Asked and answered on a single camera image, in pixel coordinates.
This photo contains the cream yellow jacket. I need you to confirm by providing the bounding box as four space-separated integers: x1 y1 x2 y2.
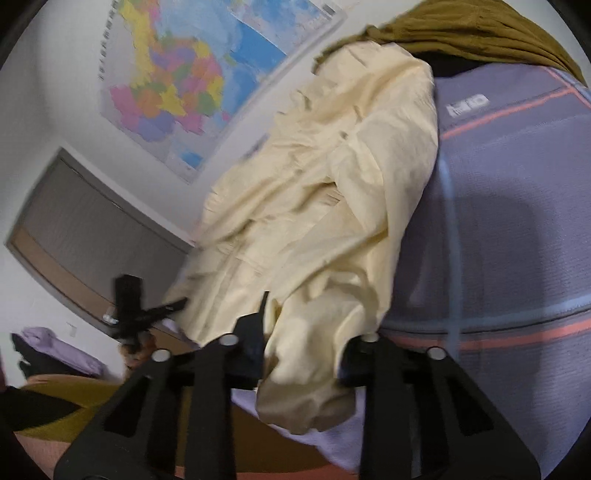
166 42 438 435

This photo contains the person's left hand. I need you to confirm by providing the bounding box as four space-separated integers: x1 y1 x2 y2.
119 332 157 372

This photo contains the purple cloth on floor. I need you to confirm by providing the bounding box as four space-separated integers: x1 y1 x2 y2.
11 327 107 379

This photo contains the grey wooden headboard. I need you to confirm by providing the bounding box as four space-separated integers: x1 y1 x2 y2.
7 149 191 335

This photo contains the purple plaid bed sheet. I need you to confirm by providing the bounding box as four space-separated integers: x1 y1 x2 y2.
230 62 591 478

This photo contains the white sheet label tag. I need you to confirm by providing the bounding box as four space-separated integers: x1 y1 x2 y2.
446 94 490 118

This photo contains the black and mustard garment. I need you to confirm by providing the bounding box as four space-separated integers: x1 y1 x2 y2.
312 1 585 83

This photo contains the colourful wall map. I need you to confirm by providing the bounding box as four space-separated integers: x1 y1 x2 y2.
98 0 346 183

